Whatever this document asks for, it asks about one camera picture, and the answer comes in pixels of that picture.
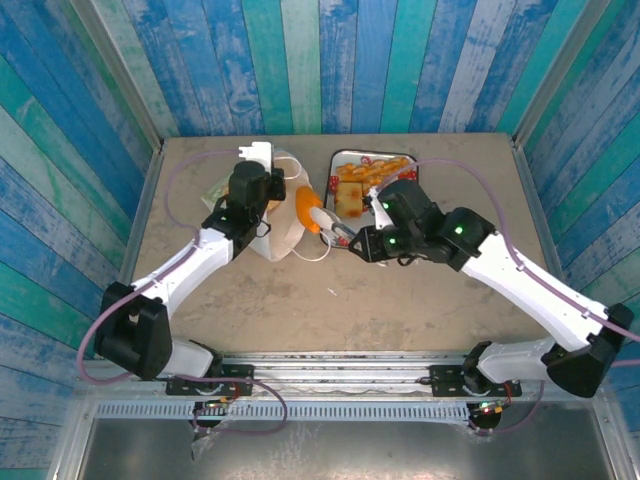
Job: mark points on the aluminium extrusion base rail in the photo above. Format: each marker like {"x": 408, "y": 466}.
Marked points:
{"x": 340, "y": 372}

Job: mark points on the aluminium table side rail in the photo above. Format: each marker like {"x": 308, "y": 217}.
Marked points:
{"x": 143, "y": 210}
{"x": 536, "y": 210}

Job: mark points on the small circuit board with LEDs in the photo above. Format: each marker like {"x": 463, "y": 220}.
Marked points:
{"x": 492, "y": 409}
{"x": 215, "y": 402}

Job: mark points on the metal tongs with white tips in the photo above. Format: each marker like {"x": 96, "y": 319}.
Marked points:
{"x": 322, "y": 216}

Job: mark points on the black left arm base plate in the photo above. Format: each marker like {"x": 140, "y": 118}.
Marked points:
{"x": 240, "y": 381}

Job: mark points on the long oval fake loaf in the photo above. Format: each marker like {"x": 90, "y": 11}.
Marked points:
{"x": 305, "y": 200}

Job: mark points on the strawberry print tray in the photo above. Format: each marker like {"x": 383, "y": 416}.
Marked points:
{"x": 347, "y": 157}

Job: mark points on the steel sheet panel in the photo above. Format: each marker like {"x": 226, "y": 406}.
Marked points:
{"x": 350, "y": 455}

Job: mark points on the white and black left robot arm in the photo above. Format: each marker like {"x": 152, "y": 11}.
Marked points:
{"x": 135, "y": 340}

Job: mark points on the pile of bread pastries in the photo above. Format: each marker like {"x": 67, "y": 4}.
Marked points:
{"x": 357, "y": 172}

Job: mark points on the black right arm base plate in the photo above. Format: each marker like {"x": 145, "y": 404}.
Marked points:
{"x": 445, "y": 382}

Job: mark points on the white paper bag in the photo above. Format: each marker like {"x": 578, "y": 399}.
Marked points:
{"x": 285, "y": 230}

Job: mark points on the square fake toast block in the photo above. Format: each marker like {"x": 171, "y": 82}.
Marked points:
{"x": 350, "y": 197}

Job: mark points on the clear plastic film scrap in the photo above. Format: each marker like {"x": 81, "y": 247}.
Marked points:
{"x": 200, "y": 442}

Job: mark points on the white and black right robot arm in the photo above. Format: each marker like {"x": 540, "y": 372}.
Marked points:
{"x": 525, "y": 290}

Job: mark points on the aluminium corner post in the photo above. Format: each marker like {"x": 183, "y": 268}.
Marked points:
{"x": 126, "y": 85}
{"x": 556, "y": 75}

